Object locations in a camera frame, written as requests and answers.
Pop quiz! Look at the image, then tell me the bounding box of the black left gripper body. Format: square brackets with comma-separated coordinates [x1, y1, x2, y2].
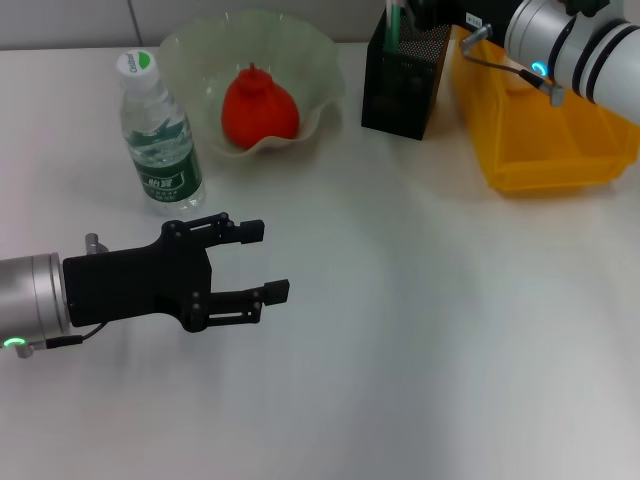
[62, 219, 216, 334]

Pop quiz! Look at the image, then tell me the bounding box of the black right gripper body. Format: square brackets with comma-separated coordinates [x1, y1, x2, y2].
[409, 0, 524, 32]

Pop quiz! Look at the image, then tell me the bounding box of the mint green pen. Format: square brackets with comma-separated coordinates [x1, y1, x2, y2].
[383, 0, 404, 54]

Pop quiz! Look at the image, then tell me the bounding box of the red pear-shaped fruit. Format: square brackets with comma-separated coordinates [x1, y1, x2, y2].
[221, 62, 302, 150]

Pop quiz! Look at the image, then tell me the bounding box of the clear water bottle green label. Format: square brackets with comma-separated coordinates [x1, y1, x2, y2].
[116, 49, 207, 217]

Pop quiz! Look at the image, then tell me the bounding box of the black mesh pen holder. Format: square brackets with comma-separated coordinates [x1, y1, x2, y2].
[360, 7, 454, 143]

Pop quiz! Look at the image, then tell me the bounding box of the pale green glass fruit plate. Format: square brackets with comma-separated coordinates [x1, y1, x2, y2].
[158, 9, 347, 161]

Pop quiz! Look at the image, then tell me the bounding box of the yellow plastic bin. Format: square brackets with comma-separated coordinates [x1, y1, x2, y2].
[452, 24, 640, 194]

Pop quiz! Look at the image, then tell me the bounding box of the right gripper cable with plugs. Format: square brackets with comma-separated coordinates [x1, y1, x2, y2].
[459, 23, 569, 107]

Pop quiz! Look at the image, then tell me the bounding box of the gripper cable with plugs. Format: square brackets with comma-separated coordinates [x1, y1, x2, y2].
[13, 232, 110, 359]
[459, 23, 569, 107]

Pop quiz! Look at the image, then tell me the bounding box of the left gripper cable with plugs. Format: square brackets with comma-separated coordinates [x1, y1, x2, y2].
[13, 232, 110, 359]

